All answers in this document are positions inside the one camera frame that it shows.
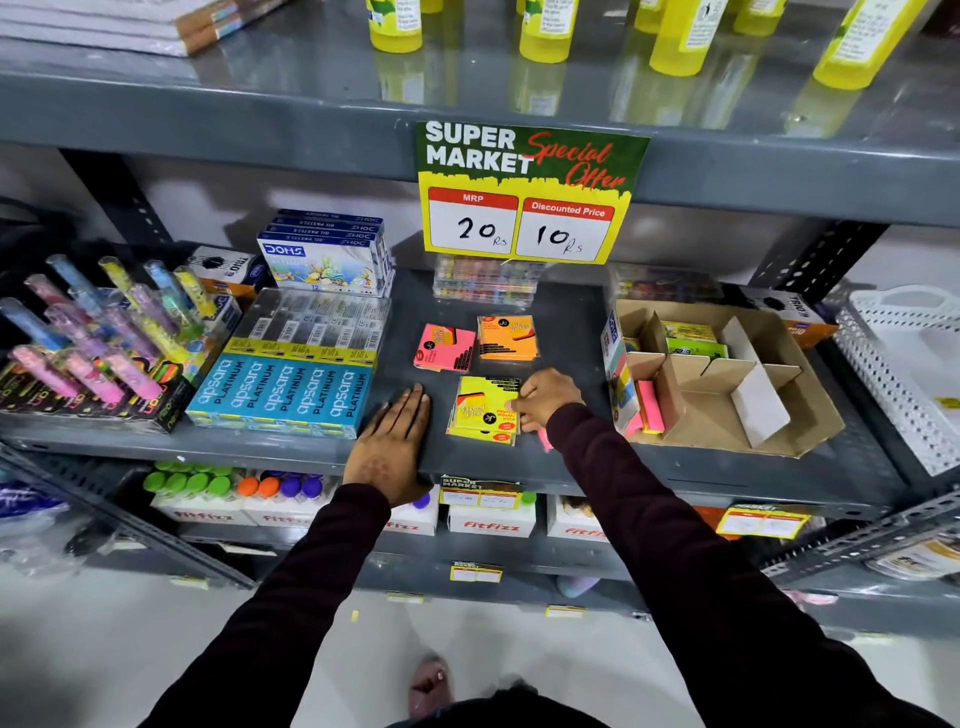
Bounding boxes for person's right hand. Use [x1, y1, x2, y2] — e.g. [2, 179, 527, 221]
[510, 367, 588, 435]

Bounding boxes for orange sticky note pack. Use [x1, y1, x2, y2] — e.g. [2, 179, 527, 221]
[477, 314, 540, 363]

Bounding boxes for person's left hand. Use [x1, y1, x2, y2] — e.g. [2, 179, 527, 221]
[343, 384, 434, 510]

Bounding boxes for clear pack of colour pens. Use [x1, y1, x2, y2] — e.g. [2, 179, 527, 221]
[609, 262, 726, 306]
[432, 253, 546, 309]

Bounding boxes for pink sticky note block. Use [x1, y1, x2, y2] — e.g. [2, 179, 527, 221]
[636, 380, 666, 436]

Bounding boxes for stack of white notebooks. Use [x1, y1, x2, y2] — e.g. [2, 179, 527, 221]
[0, 0, 291, 59]

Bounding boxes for blue white oil pastel box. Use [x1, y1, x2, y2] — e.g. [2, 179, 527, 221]
[271, 216, 390, 231]
[266, 223, 391, 245]
[257, 232, 385, 297]
[277, 209, 387, 224]

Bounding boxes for row of blue pencil boxes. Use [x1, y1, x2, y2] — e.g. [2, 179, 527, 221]
[185, 288, 393, 441]

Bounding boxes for green yellow price sign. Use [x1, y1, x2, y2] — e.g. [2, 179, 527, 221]
[416, 121, 651, 265]

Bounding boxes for pink sticky note pack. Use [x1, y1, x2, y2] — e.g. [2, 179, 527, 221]
[413, 323, 478, 374]

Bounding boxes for grey metal shelf rack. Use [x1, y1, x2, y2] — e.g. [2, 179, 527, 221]
[0, 0, 960, 639]

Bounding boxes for multicolour sticky note pack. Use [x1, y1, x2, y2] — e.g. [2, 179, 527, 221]
[602, 311, 644, 438]

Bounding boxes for brown cardboard divider box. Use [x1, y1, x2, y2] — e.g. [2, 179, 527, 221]
[602, 298, 846, 459]

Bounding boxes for white plastic basket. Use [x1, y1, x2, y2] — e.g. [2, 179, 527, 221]
[831, 285, 960, 478]

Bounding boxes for row of yellow bottles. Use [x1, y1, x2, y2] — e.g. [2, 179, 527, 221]
[366, 0, 930, 91]

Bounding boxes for black highlighter display box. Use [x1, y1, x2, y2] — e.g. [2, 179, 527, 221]
[0, 358, 198, 435]

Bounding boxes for white bottle carton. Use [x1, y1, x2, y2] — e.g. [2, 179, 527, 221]
[546, 495, 610, 543]
[384, 487, 441, 537]
[150, 491, 256, 528]
[447, 504, 538, 540]
[241, 495, 339, 529]

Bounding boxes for clear plastic bags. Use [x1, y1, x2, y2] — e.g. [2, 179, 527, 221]
[0, 480, 91, 580]

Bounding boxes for person's left forearm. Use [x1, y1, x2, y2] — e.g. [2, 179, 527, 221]
[141, 483, 393, 728]

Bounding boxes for person's right forearm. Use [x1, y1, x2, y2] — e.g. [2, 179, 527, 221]
[545, 403, 955, 728]

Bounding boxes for person's foot in sandal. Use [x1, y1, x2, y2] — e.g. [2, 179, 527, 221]
[407, 656, 454, 721]

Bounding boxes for black white orange box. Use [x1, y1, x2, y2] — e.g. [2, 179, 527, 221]
[738, 285, 840, 351]
[185, 246, 271, 303]

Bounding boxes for yellow sticky note pack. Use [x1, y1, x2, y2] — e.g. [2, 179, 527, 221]
[446, 375, 523, 447]

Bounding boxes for cluster of green bottle caps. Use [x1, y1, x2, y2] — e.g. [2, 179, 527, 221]
[142, 463, 234, 499]

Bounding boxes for bunch of pastel highlighter pens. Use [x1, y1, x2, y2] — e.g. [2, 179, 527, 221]
[0, 253, 220, 406]

